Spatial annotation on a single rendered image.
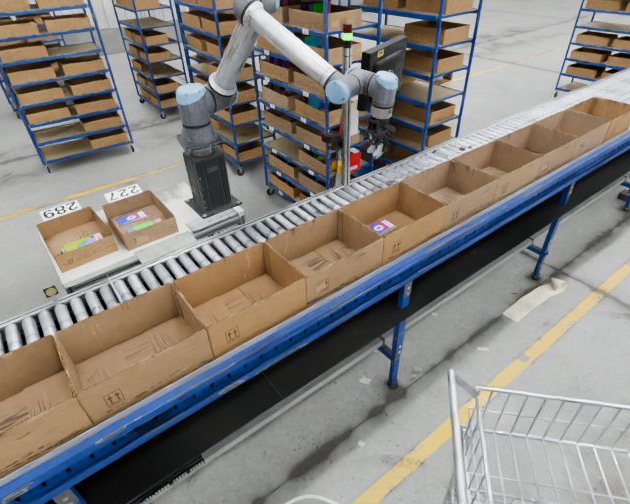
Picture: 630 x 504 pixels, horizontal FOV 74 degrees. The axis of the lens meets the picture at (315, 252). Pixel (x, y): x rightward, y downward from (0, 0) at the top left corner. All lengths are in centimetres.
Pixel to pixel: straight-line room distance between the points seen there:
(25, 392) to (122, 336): 32
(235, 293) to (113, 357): 49
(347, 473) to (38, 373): 138
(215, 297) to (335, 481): 105
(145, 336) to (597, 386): 235
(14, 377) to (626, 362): 298
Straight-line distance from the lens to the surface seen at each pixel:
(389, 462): 229
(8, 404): 171
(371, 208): 206
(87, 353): 168
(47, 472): 147
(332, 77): 176
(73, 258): 237
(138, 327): 168
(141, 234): 236
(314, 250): 191
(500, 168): 275
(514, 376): 273
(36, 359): 165
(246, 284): 176
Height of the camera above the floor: 204
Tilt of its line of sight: 37 degrees down
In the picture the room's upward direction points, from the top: 2 degrees counter-clockwise
